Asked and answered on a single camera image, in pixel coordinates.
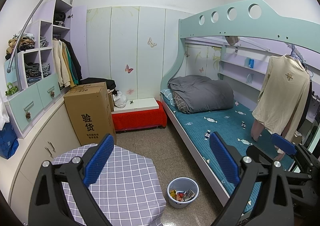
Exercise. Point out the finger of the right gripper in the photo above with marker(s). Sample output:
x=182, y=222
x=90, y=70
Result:
x=263, y=161
x=282, y=144

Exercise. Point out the red covered low bench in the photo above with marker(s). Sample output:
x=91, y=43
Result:
x=137, y=120

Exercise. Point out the blue plastic bag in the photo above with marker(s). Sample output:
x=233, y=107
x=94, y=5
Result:
x=8, y=141

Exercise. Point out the hanging jackets row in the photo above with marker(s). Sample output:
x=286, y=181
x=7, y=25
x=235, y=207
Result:
x=67, y=66

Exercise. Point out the large cardboard box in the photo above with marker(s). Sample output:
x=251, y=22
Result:
x=89, y=110

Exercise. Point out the cream hanging sweater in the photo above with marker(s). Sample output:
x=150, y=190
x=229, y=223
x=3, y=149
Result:
x=282, y=98

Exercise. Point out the teal bunk bed frame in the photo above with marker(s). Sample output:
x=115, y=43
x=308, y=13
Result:
x=248, y=33

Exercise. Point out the teal candy-print mattress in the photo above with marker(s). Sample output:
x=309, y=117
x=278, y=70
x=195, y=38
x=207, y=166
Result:
x=233, y=125

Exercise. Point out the white paper shopping bag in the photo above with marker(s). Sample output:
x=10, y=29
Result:
x=4, y=117

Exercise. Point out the black clothes pile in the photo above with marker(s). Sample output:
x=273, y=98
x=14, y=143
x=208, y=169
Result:
x=92, y=80

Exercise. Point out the white plastic bag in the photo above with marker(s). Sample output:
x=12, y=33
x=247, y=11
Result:
x=119, y=100

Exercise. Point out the red brown paper bag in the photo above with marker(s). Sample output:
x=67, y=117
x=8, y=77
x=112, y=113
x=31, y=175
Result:
x=180, y=197

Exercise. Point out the grey checked tablecloth table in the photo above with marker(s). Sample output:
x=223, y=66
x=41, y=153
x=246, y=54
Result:
x=128, y=190

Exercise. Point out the yellow snack wrapper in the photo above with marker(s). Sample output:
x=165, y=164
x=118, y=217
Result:
x=173, y=194

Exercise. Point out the white low cabinet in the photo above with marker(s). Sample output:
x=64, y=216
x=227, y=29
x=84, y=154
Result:
x=50, y=137

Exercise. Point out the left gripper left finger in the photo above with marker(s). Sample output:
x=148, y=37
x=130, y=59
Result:
x=48, y=204

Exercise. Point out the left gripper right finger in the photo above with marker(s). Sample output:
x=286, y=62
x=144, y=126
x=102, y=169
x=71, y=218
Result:
x=273, y=205

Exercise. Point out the grey folded duvet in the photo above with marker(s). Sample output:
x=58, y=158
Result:
x=195, y=93

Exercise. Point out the light blue plastic bucket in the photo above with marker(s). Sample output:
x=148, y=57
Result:
x=182, y=191

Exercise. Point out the lilac stair shelf unit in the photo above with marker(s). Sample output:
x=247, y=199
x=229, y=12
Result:
x=33, y=67

